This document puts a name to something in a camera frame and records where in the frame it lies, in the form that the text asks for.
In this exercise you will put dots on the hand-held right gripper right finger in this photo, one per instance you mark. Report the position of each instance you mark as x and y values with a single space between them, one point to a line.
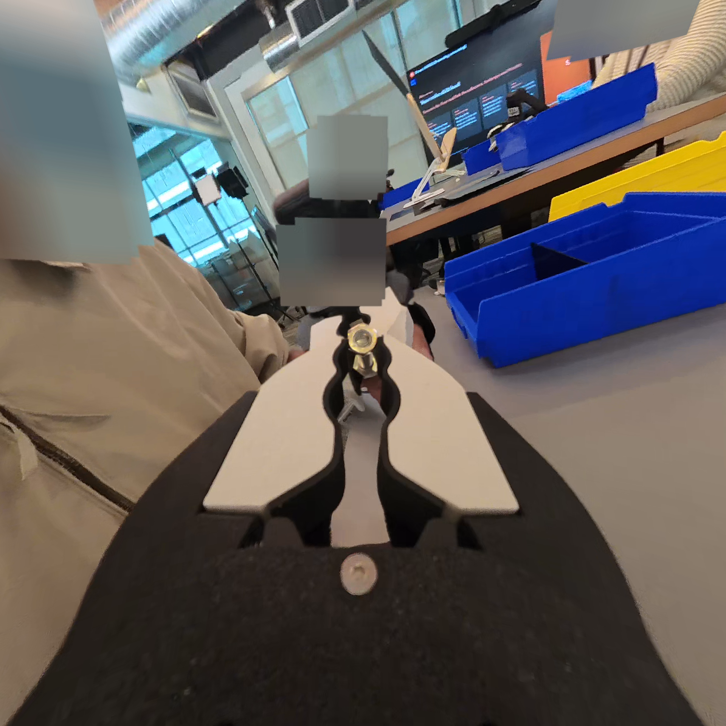
448 454

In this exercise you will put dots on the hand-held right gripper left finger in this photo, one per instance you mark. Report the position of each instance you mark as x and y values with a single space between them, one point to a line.
270 454

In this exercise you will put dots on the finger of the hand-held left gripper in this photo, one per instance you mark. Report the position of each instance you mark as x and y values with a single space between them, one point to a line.
391 318
323 331

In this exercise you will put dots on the silver hex nut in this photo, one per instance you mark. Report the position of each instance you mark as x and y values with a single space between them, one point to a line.
361 336

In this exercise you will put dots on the silver bolt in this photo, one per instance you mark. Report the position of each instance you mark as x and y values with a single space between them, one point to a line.
365 363

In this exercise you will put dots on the blue divided storage bin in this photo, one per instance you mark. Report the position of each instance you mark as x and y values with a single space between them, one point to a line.
590 284

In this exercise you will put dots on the person's left hand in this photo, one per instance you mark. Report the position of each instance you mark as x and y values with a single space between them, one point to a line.
420 340

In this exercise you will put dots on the small blue storage bin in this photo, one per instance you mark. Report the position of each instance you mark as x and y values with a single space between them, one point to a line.
482 157
399 195

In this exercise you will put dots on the black studio lamp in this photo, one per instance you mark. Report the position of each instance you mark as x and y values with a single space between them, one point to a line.
234 182

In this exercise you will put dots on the white studio light panel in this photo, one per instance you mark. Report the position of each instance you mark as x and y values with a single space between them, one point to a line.
207 188

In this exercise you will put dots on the brown wooden desk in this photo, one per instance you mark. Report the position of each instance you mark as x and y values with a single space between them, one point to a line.
511 199

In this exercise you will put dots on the computer monitor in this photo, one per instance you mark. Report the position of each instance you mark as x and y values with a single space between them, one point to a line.
477 91

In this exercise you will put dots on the white ceiling vent grille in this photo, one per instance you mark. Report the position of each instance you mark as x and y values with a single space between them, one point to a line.
318 17

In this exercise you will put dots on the yellow storage bin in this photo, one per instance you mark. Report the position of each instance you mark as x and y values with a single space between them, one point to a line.
647 182

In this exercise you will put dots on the silver ventilation duct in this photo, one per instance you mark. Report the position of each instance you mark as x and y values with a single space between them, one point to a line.
170 34

